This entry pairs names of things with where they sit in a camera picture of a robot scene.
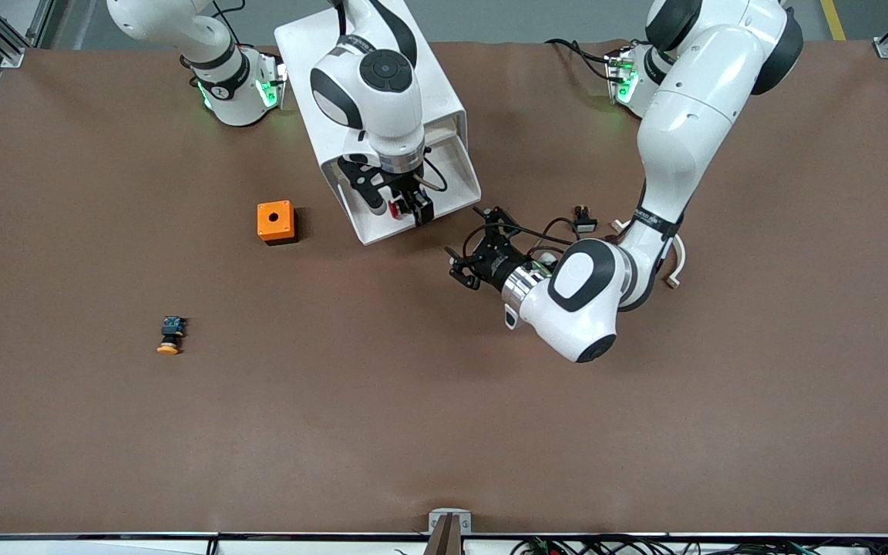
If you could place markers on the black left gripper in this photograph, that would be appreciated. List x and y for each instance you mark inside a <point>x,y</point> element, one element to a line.
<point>495,263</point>

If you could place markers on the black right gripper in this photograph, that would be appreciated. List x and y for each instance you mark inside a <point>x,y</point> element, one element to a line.
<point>410,187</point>

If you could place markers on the red mushroom push button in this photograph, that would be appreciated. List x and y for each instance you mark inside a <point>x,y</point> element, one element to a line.
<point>395,207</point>

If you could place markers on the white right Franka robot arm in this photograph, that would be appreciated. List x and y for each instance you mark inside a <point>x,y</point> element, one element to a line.
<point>382,100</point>

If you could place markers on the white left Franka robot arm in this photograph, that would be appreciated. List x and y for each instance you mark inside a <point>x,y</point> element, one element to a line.
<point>683,131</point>

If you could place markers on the white plastic drawer cabinet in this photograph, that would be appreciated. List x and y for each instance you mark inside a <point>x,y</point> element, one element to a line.
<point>297,62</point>

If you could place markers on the yellow mushroom push button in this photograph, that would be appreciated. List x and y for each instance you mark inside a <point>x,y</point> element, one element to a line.
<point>170,333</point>

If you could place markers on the orange box with hole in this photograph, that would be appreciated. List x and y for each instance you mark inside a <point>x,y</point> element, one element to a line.
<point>274,220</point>

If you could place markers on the brown table mat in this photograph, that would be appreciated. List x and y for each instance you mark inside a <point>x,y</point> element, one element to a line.
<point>444,385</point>

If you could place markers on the white curved plastic part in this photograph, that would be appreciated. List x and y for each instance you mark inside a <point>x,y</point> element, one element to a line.
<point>681,266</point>

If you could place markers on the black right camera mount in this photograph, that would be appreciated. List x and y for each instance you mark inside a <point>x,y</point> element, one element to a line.
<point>355,173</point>

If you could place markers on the black switch with white cap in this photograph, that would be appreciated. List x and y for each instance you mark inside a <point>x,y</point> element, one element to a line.
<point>584,224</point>

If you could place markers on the grey metal bracket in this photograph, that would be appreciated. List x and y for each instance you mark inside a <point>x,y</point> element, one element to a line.
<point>449,523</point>

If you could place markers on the white table edge rail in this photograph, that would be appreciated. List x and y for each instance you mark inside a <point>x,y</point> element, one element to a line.
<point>105,546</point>

